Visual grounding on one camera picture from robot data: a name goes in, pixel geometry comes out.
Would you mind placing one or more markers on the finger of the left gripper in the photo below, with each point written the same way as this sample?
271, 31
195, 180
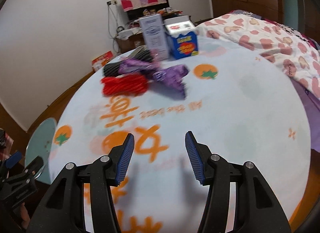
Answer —
33, 164
13, 160

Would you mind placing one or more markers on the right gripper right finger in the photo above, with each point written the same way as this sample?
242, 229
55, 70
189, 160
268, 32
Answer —
257, 208

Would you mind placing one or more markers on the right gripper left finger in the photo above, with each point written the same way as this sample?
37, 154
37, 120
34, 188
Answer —
62, 207

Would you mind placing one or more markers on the teal round trash bin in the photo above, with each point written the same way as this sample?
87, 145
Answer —
40, 145

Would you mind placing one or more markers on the person's left hand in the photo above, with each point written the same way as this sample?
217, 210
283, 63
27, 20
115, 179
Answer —
24, 216

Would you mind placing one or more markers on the striped pink cloth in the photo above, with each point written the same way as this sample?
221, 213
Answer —
6, 143

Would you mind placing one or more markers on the white bedsheet orange prints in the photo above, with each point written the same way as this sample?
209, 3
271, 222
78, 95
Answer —
239, 104

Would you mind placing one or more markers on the red white paper bag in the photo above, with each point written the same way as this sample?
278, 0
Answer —
102, 60

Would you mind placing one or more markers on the red knitted item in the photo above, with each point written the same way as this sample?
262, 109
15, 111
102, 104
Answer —
128, 84

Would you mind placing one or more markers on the pink heart pattern quilt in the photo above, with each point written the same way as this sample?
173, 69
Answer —
293, 53

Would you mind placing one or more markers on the purple snack wrapper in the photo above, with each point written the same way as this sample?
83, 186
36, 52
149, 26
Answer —
171, 77

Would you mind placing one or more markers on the black knitted item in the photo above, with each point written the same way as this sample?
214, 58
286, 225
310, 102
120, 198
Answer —
140, 61

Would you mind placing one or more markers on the wooden TV cabinet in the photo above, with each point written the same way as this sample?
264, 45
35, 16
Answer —
132, 36

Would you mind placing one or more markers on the tall white blue box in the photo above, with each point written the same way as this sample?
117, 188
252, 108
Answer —
154, 36

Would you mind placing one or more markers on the blue yellow carton box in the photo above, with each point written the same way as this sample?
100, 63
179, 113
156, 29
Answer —
181, 37

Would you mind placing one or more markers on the wall socket with cables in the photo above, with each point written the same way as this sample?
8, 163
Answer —
113, 25

